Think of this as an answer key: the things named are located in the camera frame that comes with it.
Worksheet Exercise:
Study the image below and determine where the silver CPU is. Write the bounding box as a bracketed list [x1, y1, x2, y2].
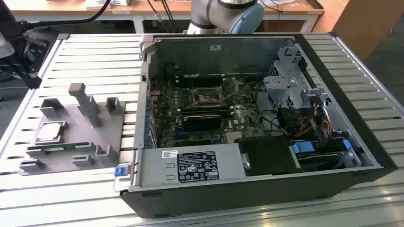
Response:
[35, 122, 66, 143]

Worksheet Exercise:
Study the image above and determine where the black RAM slot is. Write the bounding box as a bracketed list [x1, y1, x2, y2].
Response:
[178, 75, 226, 88]
[179, 106, 231, 117]

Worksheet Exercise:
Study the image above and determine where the CPU socket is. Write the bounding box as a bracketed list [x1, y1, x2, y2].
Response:
[191, 87, 227, 107]

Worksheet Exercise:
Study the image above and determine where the grey parts rack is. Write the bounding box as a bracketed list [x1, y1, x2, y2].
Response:
[18, 82, 127, 177]

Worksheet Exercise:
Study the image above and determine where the green RAM stick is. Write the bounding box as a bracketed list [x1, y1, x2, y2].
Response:
[27, 141, 90, 152]

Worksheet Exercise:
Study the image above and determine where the wooden desk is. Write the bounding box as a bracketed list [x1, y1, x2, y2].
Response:
[10, 0, 326, 34]

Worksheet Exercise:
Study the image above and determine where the silver power supply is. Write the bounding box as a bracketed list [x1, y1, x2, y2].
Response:
[135, 143, 249, 189]

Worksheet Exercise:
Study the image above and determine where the black graphics card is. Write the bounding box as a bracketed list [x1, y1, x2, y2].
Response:
[182, 114, 223, 132]

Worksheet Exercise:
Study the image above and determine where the metal socket cover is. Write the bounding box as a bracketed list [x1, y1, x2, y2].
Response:
[221, 77, 245, 99]

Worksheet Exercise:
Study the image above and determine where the metal locking lever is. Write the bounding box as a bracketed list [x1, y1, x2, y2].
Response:
[225, 90, 241, 105]

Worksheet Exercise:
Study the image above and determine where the black power supply label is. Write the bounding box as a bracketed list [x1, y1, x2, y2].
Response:
[177, 153, 221, 183]

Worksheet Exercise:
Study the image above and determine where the silver chipset heatsink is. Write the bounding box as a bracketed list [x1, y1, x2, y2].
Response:
[226, 131, 243, 144]

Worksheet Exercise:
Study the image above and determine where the green motherboard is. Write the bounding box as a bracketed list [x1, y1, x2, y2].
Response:
[145, 75, 267, 149]

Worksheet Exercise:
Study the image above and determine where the silver drive cage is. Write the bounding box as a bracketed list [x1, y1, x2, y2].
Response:
[263, 45, 318, 112]

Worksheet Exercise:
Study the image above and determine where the black PC case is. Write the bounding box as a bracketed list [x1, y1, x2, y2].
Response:
[119, 32, 399, 219]

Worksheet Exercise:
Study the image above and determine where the black plastic shroud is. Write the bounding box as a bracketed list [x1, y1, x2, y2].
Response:
[235, 136, 301, 178]

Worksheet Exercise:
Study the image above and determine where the blue disk carrier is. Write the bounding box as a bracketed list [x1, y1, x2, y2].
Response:
[293, 140, 317, 156]

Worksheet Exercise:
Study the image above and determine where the wooden cabinet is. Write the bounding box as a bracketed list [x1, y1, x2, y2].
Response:
[315, 0, 404, 61]

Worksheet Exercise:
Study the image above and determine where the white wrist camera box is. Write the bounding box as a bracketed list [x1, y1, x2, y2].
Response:
[0, 30, 17, 58]

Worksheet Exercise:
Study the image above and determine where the thick black cable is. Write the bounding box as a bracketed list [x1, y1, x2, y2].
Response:
[22, 0, 114, 27]

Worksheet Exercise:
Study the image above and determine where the thin black wire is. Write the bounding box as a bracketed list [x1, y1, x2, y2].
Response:
[257, 109, 287, 133]

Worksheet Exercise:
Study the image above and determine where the coloured wire bundle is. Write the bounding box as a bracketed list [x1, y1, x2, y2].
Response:
[297, 99, 334, 138]

